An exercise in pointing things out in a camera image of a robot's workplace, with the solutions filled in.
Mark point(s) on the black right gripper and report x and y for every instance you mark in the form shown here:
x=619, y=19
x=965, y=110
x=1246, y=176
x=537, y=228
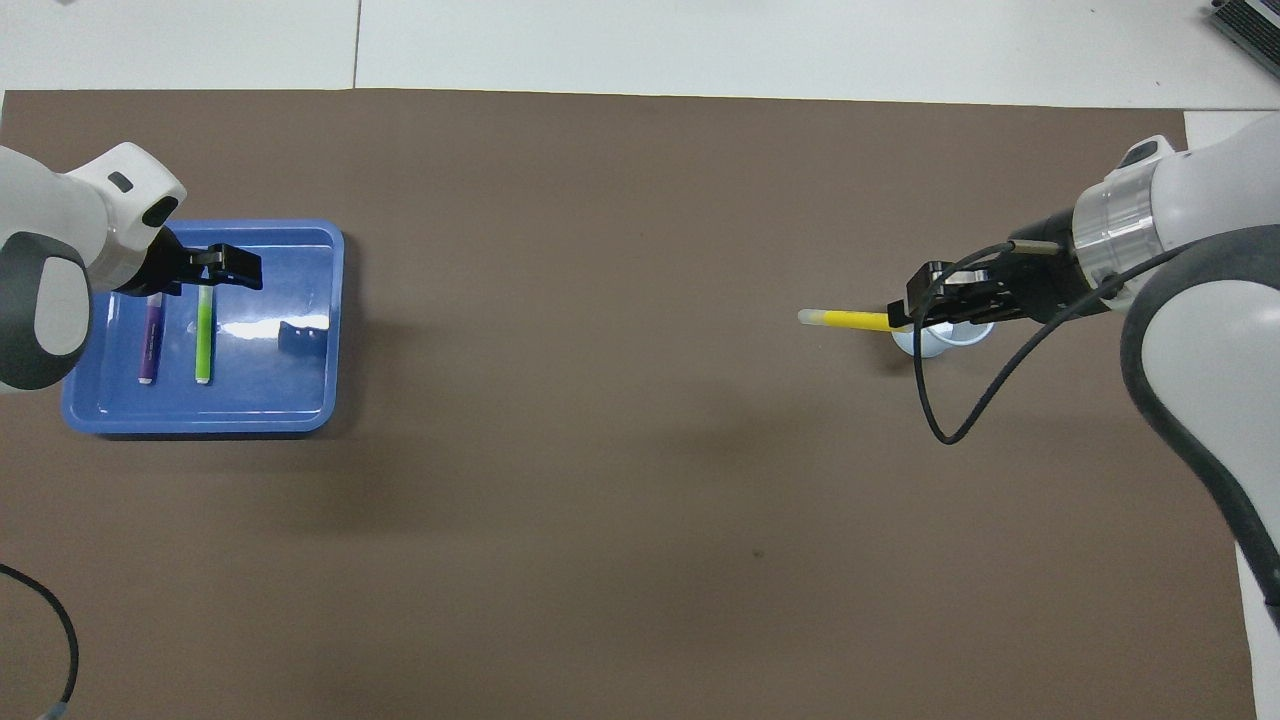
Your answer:
x=1040, y=275

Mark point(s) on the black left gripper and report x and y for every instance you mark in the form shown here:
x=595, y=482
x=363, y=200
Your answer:
x=155, y=265

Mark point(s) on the green pen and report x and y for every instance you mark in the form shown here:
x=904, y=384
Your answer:
x=204, y=340

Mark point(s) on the yellow pen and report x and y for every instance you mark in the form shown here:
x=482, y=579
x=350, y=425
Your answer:
x=850, y=319

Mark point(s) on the purple pen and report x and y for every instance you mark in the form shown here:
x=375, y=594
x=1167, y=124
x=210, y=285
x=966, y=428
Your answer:
x=151, y=340

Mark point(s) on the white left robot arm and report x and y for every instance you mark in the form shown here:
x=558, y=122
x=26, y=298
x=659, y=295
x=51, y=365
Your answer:
x=60, y=240

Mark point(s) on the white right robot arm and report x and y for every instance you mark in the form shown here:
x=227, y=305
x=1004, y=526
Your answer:
x=1200, y=300

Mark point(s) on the blue plastic tray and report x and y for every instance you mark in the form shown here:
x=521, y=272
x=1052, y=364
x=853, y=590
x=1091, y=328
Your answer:
x=270, y=390

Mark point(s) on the clear plastic cup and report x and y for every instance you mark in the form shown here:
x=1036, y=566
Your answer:
x=935, y=343

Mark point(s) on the brown table mat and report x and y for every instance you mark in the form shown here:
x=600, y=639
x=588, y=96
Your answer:
x=600, y=500

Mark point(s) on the grey ribbed device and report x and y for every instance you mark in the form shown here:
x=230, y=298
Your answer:
x=1250, y=22

